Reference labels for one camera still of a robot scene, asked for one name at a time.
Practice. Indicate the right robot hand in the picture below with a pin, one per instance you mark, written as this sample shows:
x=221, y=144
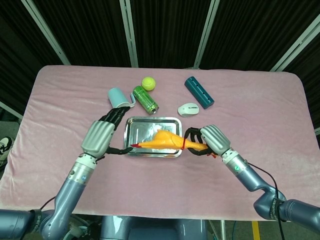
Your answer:
x=216, y=140

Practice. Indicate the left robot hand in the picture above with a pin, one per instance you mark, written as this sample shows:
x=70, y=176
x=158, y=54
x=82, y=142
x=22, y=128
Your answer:
x=98, y=137

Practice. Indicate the yellow rubber chicken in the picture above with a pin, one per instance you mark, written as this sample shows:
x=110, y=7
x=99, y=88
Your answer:
x=165, y=141

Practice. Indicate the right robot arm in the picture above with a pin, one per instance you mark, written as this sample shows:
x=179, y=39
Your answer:
x=250, y=178

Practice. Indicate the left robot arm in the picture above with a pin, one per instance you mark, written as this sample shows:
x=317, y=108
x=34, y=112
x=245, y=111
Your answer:
x=70, y=192

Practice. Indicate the metal tray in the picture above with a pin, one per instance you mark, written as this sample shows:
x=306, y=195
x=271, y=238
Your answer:
x=142, y=130

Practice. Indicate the white computer mouse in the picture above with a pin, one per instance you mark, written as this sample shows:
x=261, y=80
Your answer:
x=188, y=109

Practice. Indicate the pink table cloth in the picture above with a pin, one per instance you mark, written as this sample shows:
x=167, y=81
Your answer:
x=62, y=112

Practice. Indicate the light blue plastic mug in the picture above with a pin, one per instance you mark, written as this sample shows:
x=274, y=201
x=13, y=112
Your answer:
x=117, y=96

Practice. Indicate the teal cylindrical holder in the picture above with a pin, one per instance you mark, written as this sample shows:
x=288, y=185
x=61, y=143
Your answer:
x=200, y=93

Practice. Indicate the green drink can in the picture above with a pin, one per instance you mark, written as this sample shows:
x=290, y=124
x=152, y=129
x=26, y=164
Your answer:
x=145, y=100

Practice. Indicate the yellow tennis ball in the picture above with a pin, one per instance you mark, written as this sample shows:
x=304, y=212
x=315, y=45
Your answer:
x=148, y=83

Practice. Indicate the white and black sneaker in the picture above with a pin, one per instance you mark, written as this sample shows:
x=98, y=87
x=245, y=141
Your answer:
x=6, y=145

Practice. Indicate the white round base part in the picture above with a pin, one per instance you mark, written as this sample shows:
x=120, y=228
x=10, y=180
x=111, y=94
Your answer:
x=78, y=231

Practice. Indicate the blue-grey robot torso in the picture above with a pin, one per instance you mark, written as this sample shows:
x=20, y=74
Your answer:
x=152, y=228

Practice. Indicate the black curtain backdrop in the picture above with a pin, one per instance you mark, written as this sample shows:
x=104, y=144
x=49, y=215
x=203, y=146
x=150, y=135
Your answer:
x=170, y=30

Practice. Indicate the white metal frame post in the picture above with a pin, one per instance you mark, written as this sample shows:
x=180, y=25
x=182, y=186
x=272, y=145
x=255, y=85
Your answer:
x=47, y=32
x=295, y=47
x=11, y=110
x=130, y=35
x=206, y=35
x=317, y=131

